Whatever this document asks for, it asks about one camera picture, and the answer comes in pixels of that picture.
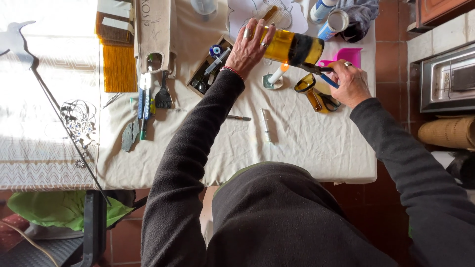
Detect person's left hand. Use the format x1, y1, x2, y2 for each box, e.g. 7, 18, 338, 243
224, 18, 277, 79

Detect person's right hand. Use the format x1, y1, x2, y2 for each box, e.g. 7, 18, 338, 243
328, 59, 373, 109

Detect blue handled pliers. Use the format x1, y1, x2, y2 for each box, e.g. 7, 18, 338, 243
299, 62, 340, 89

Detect amber glass bottle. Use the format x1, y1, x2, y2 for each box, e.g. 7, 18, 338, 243
256, 25, 325, 67

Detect pink plastic scraper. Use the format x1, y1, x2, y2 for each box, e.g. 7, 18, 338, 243
318, 47, 363, 69

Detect white paper with drawing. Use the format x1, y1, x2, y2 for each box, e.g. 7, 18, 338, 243
226, 0, 309, 42

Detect cut amber bottle neck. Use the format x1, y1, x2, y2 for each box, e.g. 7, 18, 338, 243
294, 73, 324, 113

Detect white lit candle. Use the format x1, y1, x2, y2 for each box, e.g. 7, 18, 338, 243
268, 63, 290, 85

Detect blue can with metal base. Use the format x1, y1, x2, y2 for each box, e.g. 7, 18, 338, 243
317, 9, 350, 42

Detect clear plastic syringe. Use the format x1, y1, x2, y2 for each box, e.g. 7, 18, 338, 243
204, 47, 232, 76
259, 108, 274, 144

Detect small ceramic candle holder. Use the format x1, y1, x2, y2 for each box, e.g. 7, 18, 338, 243
262, 73, 284, 90

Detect clear glass jar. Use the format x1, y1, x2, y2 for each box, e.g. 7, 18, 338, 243
190, 0, 219, 21

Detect grey crumpled cloth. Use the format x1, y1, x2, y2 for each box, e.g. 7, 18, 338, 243
333, 0, 379, 44

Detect white and blue spray can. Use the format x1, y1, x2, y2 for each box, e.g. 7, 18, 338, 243
309, 0, 339, 24

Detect wooden box of oddments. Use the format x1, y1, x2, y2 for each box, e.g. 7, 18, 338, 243
186, 35, 235, 98

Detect cream work cloth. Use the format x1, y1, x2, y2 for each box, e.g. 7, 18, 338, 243
94, 0, 378, 190

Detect beige canvas bag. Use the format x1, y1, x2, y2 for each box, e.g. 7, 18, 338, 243
133, 0, 178, 79

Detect steel countertop oven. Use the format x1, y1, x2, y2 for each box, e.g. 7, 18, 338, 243
420, 42, 475, 114

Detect black bristle brush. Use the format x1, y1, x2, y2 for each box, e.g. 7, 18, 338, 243
154, 70, 173, 110

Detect wooden cabinet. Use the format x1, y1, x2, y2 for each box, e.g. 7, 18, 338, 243
407, 0, 475, 33

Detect woven wicker basket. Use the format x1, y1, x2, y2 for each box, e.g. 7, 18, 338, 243
417, 115, 475, 151

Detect blue and green tool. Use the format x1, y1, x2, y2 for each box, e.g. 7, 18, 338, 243
139, 73, 152, 141

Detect amber ribbed glass sheet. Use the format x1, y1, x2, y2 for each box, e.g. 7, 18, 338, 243
102, 40, 138, 93

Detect person's black sweater torso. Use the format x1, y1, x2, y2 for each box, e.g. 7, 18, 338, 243
206, 161, 399, 267

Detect metal tweezers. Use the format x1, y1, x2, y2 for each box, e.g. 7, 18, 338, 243
102, 92, 123, 110

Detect metal bird on rod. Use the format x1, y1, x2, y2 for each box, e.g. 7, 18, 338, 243
0, 20, 113, 207

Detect zigzag patterned tablecloth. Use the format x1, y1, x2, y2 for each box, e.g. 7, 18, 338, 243
0, 0, 100, 192

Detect black chair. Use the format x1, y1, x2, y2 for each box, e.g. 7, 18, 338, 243
0, 189, 150, 267

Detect green plastic bag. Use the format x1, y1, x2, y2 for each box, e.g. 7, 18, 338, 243
7, 190, 135, 233

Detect red dotted cushion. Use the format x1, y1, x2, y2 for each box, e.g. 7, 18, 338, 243
0, 213, 31, 253

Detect black handled scissors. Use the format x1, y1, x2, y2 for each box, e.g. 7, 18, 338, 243
317, 92, 341, 113

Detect wire mesh piece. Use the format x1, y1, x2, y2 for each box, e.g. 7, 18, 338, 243
274, 4, 294, 29

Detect red bead bracelet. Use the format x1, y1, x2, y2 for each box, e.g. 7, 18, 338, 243
220, 66, 245, 81

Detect blue handled glass cutter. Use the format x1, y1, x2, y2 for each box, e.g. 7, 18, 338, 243
137, 73, 146, 120

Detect heap of wire ornaments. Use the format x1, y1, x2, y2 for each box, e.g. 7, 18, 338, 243
59, 99, 98, 169

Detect beige cable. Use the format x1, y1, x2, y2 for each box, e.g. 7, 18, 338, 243
0, 220, 61, 267

